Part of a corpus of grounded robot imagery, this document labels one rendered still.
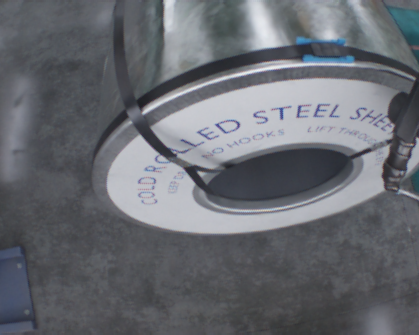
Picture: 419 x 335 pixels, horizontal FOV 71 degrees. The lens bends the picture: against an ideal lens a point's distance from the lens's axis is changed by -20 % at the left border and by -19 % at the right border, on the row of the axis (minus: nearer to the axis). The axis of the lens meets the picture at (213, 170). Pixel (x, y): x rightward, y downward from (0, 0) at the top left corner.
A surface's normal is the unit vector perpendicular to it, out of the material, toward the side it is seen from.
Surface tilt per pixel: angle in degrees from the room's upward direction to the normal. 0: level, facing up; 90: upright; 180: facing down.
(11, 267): 0
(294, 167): 30
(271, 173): 8
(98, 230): 0
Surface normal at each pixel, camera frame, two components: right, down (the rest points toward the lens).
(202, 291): 0.03, -0.42
